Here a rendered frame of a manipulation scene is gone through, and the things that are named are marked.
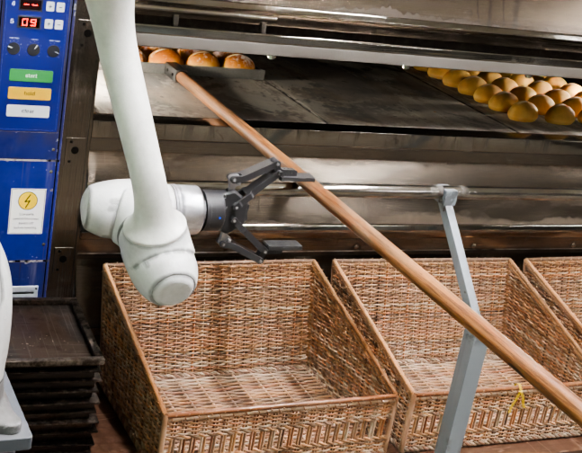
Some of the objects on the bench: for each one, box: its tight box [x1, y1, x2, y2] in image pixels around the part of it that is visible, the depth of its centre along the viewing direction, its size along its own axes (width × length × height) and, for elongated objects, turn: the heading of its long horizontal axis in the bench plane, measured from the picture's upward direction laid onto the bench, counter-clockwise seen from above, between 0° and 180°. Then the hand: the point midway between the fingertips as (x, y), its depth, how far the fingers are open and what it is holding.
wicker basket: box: [327, 257, 582, 453], centre depth 280 cm, size 49×56×28 cm
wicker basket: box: [99, 258, 399, 453], centre depth 254 cm, size 49×56×28 cm
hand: (299, 211), depth 210 cm, fingers open, 13 cm apart
